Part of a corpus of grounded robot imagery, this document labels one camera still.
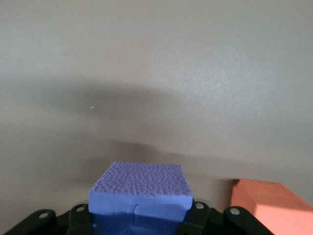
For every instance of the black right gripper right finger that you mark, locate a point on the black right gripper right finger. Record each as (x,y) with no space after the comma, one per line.
(220,222)

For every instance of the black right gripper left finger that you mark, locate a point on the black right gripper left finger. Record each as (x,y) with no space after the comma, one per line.
(61,222)

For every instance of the orange foam cube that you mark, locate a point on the orange foam cube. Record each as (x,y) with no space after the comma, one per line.
(276,208)

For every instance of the purple foam cube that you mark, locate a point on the purple foam cube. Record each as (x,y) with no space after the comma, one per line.
(139,191)

